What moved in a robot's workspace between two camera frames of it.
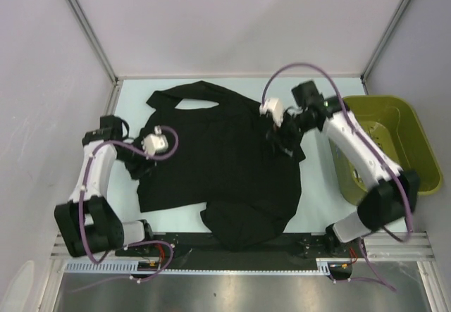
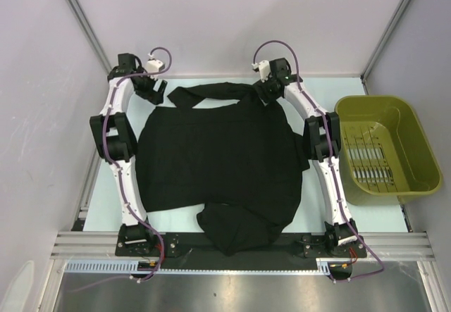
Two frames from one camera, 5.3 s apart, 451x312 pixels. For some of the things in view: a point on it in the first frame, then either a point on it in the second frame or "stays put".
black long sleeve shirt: [225, 154] stays put
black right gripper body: [291, 129] to [268, 87]
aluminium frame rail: [392, 245] stays put
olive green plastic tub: [392, 122] stays put
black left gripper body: [133, 161] to [145, 89]
